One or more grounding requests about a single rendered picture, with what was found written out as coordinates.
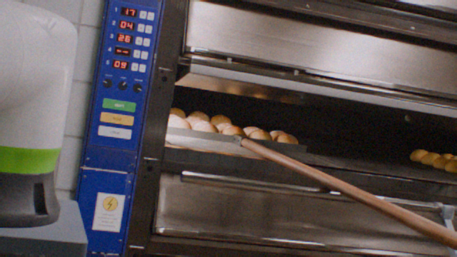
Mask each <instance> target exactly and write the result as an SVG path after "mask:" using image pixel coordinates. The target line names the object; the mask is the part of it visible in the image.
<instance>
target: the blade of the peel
mask: <svg viewBox="0 0 457 257"><path fill-rule="evenodd" d="M167 134H170V135H176V136H185V137H191V138H200V139H206V140H211V141H221V142H226V143H232V141H233V135H229V134H224V133H214V132H208V131H199V130H194V129H189V128H179V127H174V126H168V129H167ZM250 140H251V141H253V142H255V143H258V144H260V145H262V146H265V147H266V148H272V149H278V150H283V151H293V152H298V153H306V148H307V146H304V145H300V144H293V143H284V142H278V141H269V140H263V139H258V138H250Z"/></svg>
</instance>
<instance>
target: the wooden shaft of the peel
mask: <svg viewBox="0 0 457 257"><path fill-rule="evenodd" d="M241 144H242V146H243V147H245V148H247V149H248V150H250V151H253V152H254V153H257V154H259V155H261V156H263V157H265V158H267V159H269V160H272V161H275V162H276V163H279V164H281V165H282V166H285V167H286V168H289V169H291V170H293V171H295V172H296V173H299V174H301V175H302V176H305V177H306V178H309V179H311V180H312V181H315V182H316V183H319V184H321V185H322V186H325V187H327V188H329V189H331V190H333V191H335V192H337V193H339V194H341V195H343V196H345V197H346V198H349V199H351V200H352V201H355V202H356V203H359V204H361V205H363V206H365V207H367V208H369V209H371V210H373V211H377V212H379V213H381V214H383V215H385V216H387V217H389V218H391V219H393V220H395V221H397V222H399V223H401V224H403V225H405V226H407V227H409V228H411V229H413V230H415V231H417V232H419V233H421V234H423V235H425V236H427V237H429V238H431V239H433V240H435V241H438V242H439V243H442V244H443V245H445V246H448V247H449V248H451V249H453V250H455V251H457V233H456V232H455V231H452V230H450V229H448V228H446V227H444V226H442V225H440V224H437V223H435V222H433V221H430V220H428V219H427V218H424V217H422V216H419V215H417V214H415V213H413V212H410V211H407V210H404V209H402V208H400V207H398V206H396V205H394V204H392V203H389V202H388V201H384V200H383V199H381V198H379V197H376V196H374V195H372V194H369V193H367V192H365V191H362V190H361V189H359V188H356V187H354V186H352V185H349V184H347V183H346V182H343V181H341V180H339V179H337V178H334V177H333V176H329V175H328V174H326V173H323V172H321V171H319V170H316V169H314V168H312V167H310V166H307V165H306V164H304V163H301V162H299V161H296V160H293V159H292V158H289V157H287V156H284V155H282V154H280V153H278V152H275V151H273V150H271V149H269V148H266V147H265V146H262V145H260V144H258V143H255V142H253V141H251V140H248V139H247V138H245V139H243V140H242V142H241Z"/></svg>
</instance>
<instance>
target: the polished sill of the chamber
mask: <svg viewBox="0 0 457 257"><path fill-rule="evenodd" d="M163 160H170V161H180V162H186V163H196V164H201V165H207V166H217V167H223V168H233V169H239V170H245V171H255V172H260V173H271V174H276V175H282V176H293V177H298V178H306V177H305V176H302V175H301V174H299V173H296V172H295V171H293V170H291V169H289V168H286V167H285V166H282V165H281V164H279V163H276V162H275V161H272V160H269V159H267V158H260V157H255V156H246V155H240V154H234V153H225V152H219V151H210V150H204V149H198V148H189V147H184V146H174V145H168V144H165V146H164V154H163ZM304 164H306V165H307V166H310V167H312V168H314V169H316V170H319V171H321V172H323V173H326V174H328V175H329V176H333V177H334V178H337V179H339V180H341V181H343V182H346V183H347V184H351V185H357V186H368V187H374V188H384V189H390V190H395V191H405V192H411V193H421V194H427V195H433V196H443V197H449V198H457V184H453V183H444V182H439V181H429V180H423V179H418V178H408V177H402V176H394V175H388V174H382V173H373V172H367V171H357V170H352V169H346V168H337V167H332V166H322V165H316V164H311V163H304Z"/></svg>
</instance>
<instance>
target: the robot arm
mask: <svg viewBox="0 0 457 257"><path fill-rule="evenodd" d="M77 44H78V34H77V31H76V29H75V27H74V25H73V24H72V23H71V22H70V21H68V20H67V19H65V18H63V17H62V16H59V15H58V14H55V13H53V12H51V11H48V10H46V9H40V8H38V7H35V6H29V5H27V4H22V3H19V2H15V1H11V0H0V228H33V227H40V226H47V225H49V224H52V223H54V222H56V221H57V220H58V219H59V212H60V209H61V207H60V205H59V203H58V201H57V198H56V194H55V190H54V167H55V163H56V160H57V157H58V155H59V153H60V151H61V147H62V143H63V137H64V129H65V123H66V115H67V110H68V105H69V97H70V93H71V84H72V78H73V74H74V64H75V60H76V50H77Z"/></svg>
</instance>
